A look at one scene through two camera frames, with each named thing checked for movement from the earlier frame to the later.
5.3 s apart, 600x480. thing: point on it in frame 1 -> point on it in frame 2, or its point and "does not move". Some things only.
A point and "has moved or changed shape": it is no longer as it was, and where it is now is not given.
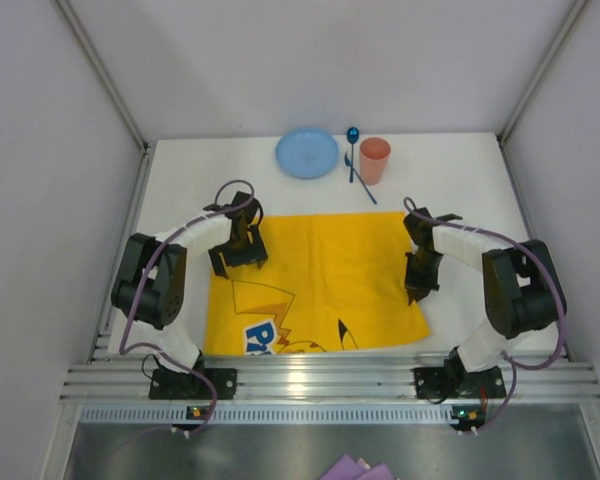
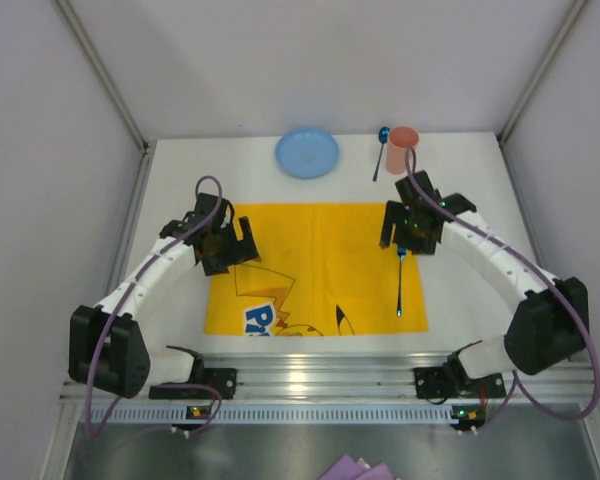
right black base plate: (455, 383) does not move
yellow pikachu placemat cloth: (330, 281) has moved or changed shape
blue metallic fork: (349, 165) -> (401, 252)
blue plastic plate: (307, 153) does not move
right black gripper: (421, 276) -> (400, 240)
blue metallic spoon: (352, 137) -> (382, 138)
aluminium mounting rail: (99, 376) does not move
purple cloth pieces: (347, 468) does not move
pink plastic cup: (374, 153) -> (400, 139)
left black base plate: (170, 385) does not move
